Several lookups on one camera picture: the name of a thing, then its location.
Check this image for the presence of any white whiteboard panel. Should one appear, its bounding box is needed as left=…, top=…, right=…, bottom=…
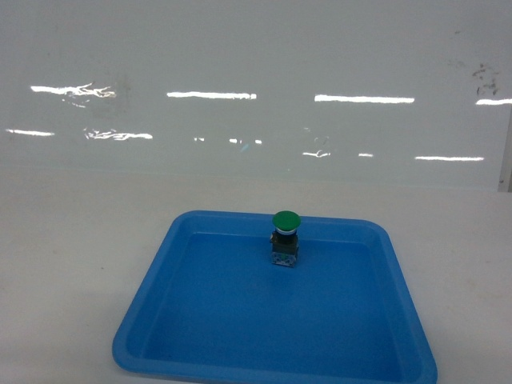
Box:
left=1, top=1, right=511, bottom=191

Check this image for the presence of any green mushroom push button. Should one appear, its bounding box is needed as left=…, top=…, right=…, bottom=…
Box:
left=270, top=210, right=301, bottom=267

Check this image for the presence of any blue plastic tray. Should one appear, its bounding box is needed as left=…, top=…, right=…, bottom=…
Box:
left=112, top=211, right=438, bottom=383

